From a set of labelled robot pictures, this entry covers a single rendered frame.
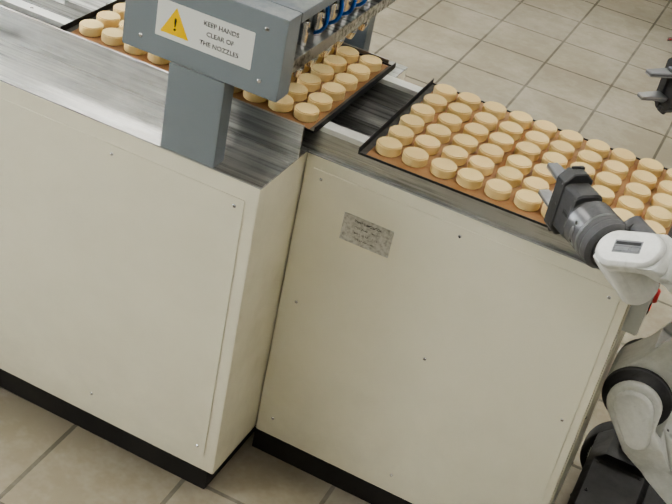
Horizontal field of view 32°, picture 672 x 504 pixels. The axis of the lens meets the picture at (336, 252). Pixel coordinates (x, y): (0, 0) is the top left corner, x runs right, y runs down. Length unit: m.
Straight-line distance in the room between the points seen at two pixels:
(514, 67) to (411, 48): 0.45
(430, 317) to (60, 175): 0.81
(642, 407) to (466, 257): 0.47
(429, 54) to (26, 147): 2.80
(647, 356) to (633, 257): 0.65
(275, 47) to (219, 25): 0.11
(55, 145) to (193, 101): 0.37
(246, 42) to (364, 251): 0.54
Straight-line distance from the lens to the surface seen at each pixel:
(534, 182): 2.27
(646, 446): 2.51
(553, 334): 2.33
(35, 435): 2.86
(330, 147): 2.34
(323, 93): 2.41
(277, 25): 2.06
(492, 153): 2.33
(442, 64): 4.96
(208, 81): 2.17
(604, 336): 2.30
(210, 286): 2.38
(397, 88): 2.57
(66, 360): 2.73
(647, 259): 1.81
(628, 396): 2.45
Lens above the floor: 1.98
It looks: 33 degrees down
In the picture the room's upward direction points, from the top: 12 degrees clockwise
